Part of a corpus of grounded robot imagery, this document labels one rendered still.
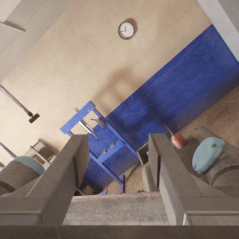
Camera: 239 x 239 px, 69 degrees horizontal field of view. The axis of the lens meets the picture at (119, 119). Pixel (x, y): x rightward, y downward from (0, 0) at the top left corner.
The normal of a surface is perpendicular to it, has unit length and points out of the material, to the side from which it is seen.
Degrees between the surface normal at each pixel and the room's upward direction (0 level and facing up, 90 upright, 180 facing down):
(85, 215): 43
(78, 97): 90
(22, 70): 90
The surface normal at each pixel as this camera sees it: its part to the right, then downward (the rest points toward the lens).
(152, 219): -0.27, -0.43
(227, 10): -0.02, 0.29
